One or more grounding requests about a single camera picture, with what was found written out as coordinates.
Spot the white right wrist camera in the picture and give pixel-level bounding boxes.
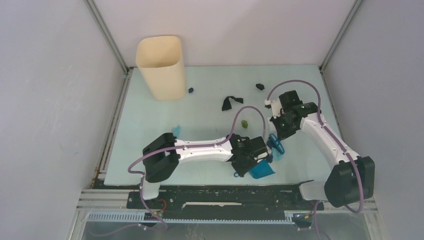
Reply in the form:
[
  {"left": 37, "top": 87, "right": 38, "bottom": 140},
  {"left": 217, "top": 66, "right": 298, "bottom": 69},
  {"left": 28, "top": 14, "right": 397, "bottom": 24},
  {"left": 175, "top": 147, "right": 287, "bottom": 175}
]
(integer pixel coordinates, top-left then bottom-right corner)
[{"left": 264, "top": 98, "right": 284, "bottom": 121}]

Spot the left aluminium frame post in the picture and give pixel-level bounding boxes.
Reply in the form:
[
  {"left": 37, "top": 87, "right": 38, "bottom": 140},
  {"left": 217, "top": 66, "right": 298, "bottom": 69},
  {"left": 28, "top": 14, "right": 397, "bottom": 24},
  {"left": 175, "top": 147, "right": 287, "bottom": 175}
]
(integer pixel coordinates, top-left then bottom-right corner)
[{"left": 84, "top": 0, "right": 132, "bottom": 180}]

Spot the beige waste bin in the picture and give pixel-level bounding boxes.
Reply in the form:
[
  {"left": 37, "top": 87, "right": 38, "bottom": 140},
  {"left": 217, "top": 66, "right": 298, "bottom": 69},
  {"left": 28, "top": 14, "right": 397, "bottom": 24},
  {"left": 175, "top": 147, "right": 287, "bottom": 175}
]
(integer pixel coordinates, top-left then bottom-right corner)
[{"left": 135, "top": 35, "right": 187, "bottom": 101}]

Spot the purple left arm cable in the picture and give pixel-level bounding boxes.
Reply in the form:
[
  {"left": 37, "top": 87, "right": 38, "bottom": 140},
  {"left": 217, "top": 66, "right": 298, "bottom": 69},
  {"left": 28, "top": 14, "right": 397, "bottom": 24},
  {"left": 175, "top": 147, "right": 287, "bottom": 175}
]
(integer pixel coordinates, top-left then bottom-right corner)
[{"left": 127, "top": 105, "right": 268, "bottom": 238}]

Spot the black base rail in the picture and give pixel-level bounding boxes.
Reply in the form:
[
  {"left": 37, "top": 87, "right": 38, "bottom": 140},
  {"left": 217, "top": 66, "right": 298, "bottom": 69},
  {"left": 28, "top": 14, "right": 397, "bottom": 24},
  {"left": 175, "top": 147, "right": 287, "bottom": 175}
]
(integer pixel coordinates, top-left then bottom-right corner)
[{"left": 126, "top": 184, "right": 315, "bottom": 220}]

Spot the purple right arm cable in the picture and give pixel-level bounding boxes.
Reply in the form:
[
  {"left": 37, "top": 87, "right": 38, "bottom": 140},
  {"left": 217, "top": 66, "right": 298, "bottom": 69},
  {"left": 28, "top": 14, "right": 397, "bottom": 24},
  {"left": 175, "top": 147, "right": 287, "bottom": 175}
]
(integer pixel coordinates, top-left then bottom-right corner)
[{"left": 266, "top": 79, "right": 365, "bottom": 240}]

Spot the green paper scrap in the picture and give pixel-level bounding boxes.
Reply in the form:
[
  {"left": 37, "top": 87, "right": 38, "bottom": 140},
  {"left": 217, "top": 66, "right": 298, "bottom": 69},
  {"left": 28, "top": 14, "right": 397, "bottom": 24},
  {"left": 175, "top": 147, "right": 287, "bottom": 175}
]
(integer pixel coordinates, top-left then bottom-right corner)
[{"left": 240, "top": 120, "right": 249, "bottom": 129}]

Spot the blue dustpan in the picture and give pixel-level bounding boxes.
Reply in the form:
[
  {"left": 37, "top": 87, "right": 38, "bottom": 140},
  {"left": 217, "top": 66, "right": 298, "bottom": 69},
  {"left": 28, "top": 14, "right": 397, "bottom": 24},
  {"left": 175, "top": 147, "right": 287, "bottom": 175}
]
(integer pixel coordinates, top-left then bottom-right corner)
[{"left": 248, "top": 160, "right": 276, "bottom": 179}]

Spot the grey cable duct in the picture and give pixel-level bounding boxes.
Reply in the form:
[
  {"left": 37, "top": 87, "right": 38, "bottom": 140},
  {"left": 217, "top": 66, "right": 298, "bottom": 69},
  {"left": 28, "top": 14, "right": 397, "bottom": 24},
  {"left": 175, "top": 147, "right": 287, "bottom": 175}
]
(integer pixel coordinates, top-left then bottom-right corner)
[{"left": 85, "top": 211, "right": 294, "bottom": 224}]

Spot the right aluminium frame post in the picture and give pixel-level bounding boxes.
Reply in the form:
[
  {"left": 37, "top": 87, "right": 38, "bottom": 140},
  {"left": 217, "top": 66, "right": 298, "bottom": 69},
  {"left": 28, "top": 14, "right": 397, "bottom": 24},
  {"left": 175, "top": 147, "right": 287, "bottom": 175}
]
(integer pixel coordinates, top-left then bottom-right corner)
[{"left": 319, "top": 0, "right": 365, "bottom": 98}]

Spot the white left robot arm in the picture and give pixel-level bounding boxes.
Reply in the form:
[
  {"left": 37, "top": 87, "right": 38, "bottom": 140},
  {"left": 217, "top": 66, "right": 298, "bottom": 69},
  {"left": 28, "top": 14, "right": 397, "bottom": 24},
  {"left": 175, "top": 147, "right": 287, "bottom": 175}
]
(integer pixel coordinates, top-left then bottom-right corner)
[{"left": 138, "top": 132, "right": 272, "bottom": 208}]

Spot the light blue scrap left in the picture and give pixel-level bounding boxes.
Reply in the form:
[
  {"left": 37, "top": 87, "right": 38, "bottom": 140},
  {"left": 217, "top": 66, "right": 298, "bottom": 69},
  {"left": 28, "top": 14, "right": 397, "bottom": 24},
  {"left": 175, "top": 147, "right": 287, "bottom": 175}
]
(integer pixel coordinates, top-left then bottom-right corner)
[{"left": 171, "top": 125, "right": 182, "bottom": 138}]

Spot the blue hand brush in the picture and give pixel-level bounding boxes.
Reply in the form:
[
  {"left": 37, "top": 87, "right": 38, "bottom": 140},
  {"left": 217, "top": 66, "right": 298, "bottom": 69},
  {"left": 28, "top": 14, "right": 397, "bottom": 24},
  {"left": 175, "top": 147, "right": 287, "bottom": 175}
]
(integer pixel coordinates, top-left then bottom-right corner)
[{"left": 266, "top": 133, "right": 285, "bottom": 155}]

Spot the aluminium frame post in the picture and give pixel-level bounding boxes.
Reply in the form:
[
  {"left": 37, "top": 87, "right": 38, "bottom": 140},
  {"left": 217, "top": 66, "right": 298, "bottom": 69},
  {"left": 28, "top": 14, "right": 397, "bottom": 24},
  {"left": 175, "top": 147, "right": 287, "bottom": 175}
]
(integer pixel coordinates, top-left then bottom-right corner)
[
  {"left": 319, "top": 0, "right": 365, "bottom": 98},
  {"left": 84, "top": 0, "right": 132, "bottom": 180}
]

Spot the light blue scrap right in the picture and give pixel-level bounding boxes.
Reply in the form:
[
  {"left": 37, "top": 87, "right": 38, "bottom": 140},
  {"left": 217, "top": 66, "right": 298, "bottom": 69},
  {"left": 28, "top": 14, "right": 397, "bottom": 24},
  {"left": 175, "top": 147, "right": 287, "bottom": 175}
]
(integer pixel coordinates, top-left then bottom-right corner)
[{"left": 272, "top": 153, "right": 283, "bottom": 161}]

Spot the small black paper scrap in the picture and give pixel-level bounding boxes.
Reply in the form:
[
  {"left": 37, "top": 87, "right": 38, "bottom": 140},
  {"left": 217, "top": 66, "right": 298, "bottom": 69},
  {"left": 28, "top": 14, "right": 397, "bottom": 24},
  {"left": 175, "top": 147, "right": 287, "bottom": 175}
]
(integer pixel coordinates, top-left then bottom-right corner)
[{"left": 255, "top": 83, "right": 265, "bottom": 91}]

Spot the light blue scrap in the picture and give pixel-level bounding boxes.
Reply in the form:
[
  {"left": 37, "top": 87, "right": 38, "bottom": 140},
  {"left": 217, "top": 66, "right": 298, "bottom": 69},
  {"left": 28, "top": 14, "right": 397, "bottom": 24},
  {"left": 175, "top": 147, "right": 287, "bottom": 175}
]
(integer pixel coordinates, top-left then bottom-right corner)
[
  {"left": 171, "top": 125, "right": 182, "bottom": 138},
  {"left": 272, "top": 153, "right": 283, "bottom": 161}
]

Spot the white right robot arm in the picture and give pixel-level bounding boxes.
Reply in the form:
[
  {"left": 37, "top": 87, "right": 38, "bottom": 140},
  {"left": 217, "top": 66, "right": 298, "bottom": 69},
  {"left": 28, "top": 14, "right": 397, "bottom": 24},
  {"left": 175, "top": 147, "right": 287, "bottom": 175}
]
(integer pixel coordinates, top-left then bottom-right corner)
[{"left": 264, "top": 90, "right": 376, "bottom": 213}]

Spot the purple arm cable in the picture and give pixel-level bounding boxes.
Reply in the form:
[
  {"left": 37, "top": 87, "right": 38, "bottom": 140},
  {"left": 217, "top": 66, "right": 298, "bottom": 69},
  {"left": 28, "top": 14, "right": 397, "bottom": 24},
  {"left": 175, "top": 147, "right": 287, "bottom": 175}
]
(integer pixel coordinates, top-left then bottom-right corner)
[
  {"left": 266, "top": 79, "right": 365, "bottom": 240},
  {"left": 127, "top": 105, "right": 268, "bottom": 238}
]

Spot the long black paper scrap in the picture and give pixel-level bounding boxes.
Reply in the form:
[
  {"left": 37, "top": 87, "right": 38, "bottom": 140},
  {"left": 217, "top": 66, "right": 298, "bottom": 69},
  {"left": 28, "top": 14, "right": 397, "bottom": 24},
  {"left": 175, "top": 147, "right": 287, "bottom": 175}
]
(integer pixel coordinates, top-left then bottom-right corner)
[{"left": 221, "top": 96, "right": 244, "bottom": 112}]

